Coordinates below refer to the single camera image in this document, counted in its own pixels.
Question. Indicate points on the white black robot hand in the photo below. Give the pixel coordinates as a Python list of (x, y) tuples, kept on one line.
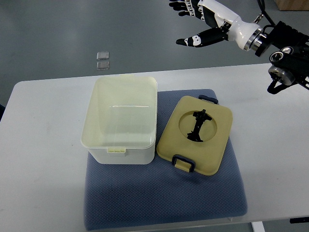
[(224, 25)]

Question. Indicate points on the blue grey cushion mat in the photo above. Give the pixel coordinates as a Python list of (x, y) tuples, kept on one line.
[(118, 196)]

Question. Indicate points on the cardboard box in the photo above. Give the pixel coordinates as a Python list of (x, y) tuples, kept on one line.
[(292, 5)]

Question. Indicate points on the black table bracket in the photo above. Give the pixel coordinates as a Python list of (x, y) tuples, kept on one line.
[(299, 220)]

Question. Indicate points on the upper floor plate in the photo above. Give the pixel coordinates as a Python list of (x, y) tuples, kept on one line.
[(103, 55)]

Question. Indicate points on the white storage box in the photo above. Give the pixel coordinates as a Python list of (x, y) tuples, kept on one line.
[(120, 123)]

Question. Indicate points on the white table leg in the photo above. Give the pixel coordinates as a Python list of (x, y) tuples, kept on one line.
[(258, 226)]

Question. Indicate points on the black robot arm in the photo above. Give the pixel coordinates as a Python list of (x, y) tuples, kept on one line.
[(290, 64)]

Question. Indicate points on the yellow box lid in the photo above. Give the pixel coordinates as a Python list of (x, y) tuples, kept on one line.
[(196, 135)]

